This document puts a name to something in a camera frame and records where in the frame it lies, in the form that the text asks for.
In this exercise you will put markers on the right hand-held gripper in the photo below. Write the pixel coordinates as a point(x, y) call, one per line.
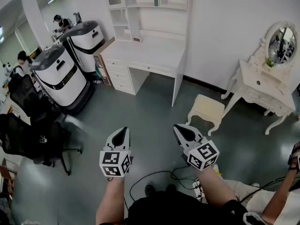
point(204, 153)

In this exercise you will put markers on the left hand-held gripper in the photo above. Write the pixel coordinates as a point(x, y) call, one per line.
point(114, 163)

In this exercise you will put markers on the person's left forearm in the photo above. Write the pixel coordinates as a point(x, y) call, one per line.
point(111, 200)

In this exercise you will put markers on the white desk with hutch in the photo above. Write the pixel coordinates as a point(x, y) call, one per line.
point(150, 50)

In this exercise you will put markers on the small pink box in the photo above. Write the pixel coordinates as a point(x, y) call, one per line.
point(136, 39)

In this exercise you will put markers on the cream upholstered stool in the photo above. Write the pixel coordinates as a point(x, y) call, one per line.
point(207, 109)

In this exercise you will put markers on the person's right shoe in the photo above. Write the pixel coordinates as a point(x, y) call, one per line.
point(170, 188)

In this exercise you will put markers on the person's shoe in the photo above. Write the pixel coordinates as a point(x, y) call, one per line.
point(150, 189)
point(170, 188)

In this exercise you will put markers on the white power strip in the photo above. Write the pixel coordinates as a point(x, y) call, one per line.
point(199, 191)

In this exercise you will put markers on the person's left shoe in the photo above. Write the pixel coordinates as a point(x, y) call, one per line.
point(150, 189)

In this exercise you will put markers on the person's shirt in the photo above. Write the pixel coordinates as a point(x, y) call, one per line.
point(173, 210)

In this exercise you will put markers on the white service robot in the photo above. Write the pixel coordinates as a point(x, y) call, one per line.
point(86, 39)
point(63, 83)

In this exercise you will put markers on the black office chair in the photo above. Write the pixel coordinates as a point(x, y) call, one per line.
point(25, 95)
point(35, 139)

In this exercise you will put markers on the white dressing table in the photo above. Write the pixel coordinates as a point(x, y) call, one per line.
point(262, 88)

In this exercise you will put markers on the small green plant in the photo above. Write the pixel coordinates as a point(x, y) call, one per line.
point(270, 62)

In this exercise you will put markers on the oval white-framed mirror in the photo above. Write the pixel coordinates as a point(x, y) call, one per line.
point(280, 44)

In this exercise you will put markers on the brown wooden frame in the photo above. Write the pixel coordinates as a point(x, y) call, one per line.
point(8, 177)

